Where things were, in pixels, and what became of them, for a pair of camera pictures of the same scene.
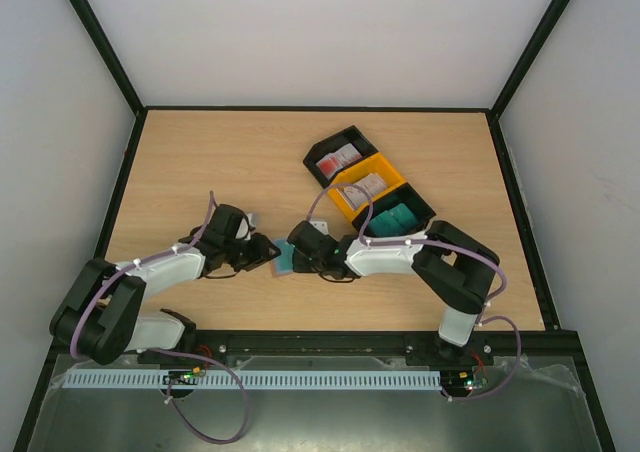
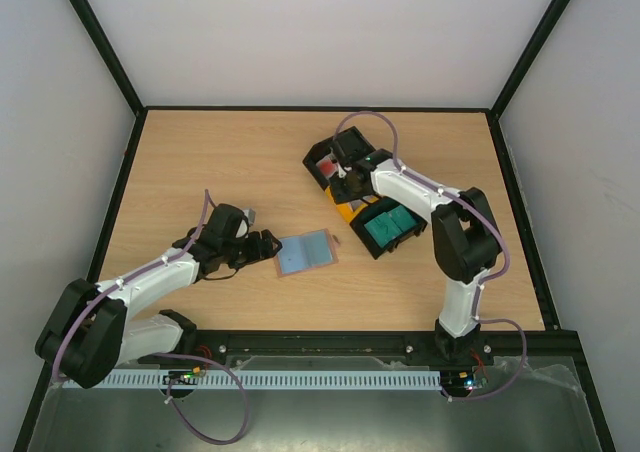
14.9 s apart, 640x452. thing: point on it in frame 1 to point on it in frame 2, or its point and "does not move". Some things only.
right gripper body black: [304, 247] to [343, 188]
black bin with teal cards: [399, 212] does not move
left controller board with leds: [183, 377] does not move
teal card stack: [397, 220] does not move
